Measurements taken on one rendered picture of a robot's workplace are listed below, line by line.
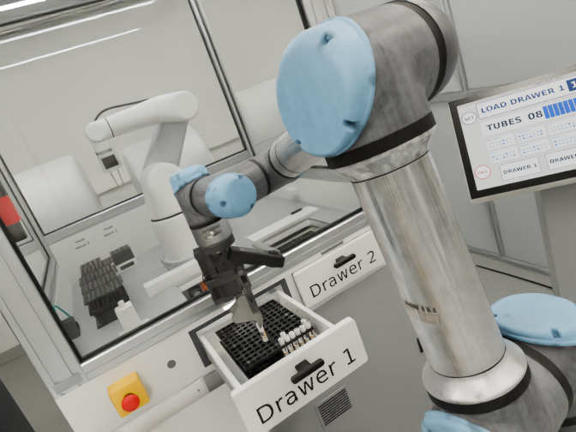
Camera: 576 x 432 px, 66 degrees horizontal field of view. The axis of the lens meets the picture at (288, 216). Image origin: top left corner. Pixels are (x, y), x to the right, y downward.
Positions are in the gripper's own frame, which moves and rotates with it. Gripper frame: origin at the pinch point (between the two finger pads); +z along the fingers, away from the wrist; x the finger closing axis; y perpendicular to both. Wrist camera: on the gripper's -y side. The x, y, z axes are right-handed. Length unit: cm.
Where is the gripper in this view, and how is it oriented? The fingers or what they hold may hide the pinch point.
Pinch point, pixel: (261, 319)
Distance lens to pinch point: 97.3
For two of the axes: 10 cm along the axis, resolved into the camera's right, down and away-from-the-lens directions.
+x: 2.4, 2.2, -9.5
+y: -9.1, 3.9, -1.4
